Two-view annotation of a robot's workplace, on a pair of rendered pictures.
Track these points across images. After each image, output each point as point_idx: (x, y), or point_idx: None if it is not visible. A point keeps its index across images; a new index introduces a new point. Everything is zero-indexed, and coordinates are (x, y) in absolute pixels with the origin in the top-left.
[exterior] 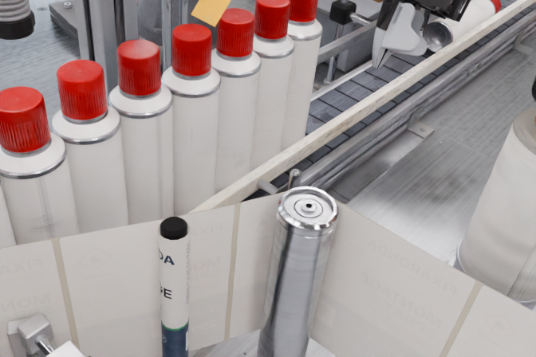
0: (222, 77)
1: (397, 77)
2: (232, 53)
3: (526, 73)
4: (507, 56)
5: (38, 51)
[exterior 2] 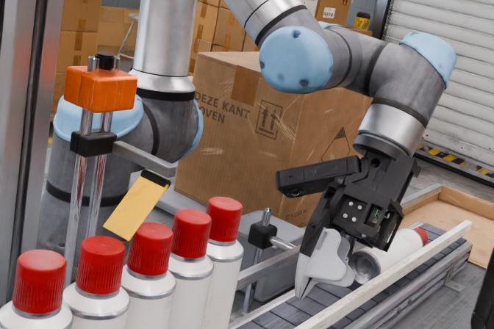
0: (131, 298)
1: (323, 310)
2: (145, 272)
3: (460, 313)
4: (439, 293)
5: None
